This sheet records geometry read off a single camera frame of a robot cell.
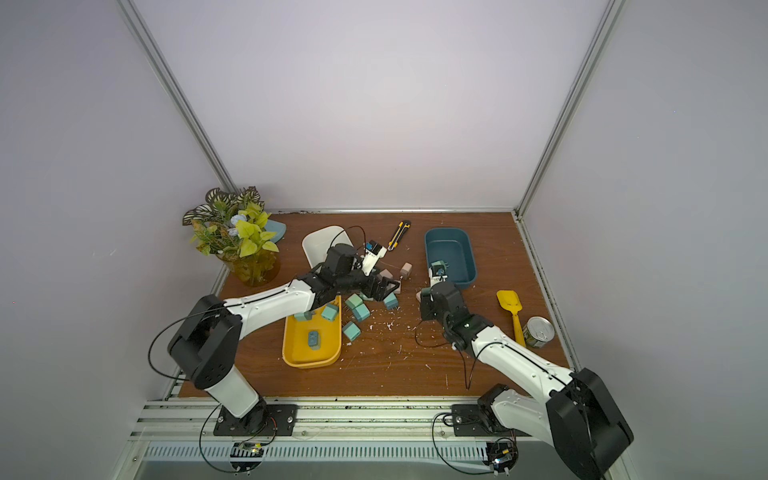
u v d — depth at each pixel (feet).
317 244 3.53
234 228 2.73
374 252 2.49
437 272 2.43
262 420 2.23
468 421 2.35
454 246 3.60
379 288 2.49
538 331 2.72
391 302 3.01
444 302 2.04
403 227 3.73
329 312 2.92
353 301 3.06
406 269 3.28
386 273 3.25
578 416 1.28
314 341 2.73
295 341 2.86
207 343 1.51
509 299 3.10
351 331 2.83
